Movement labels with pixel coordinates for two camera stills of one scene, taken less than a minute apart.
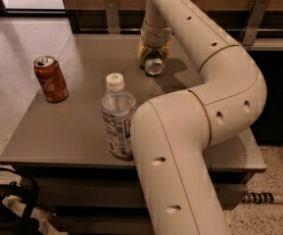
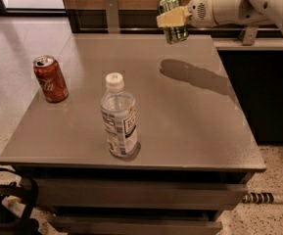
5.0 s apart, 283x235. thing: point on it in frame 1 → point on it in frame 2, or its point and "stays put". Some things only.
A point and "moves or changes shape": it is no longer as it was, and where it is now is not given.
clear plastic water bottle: x=117 y=110 stays put
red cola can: x=51 y=79 stays put
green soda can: x=154 y=63 moves or changes shape
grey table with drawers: x=60 y=146 stays put
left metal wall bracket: x=113 y=16 stays put
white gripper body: x=155 y=36 → x=200 y=12
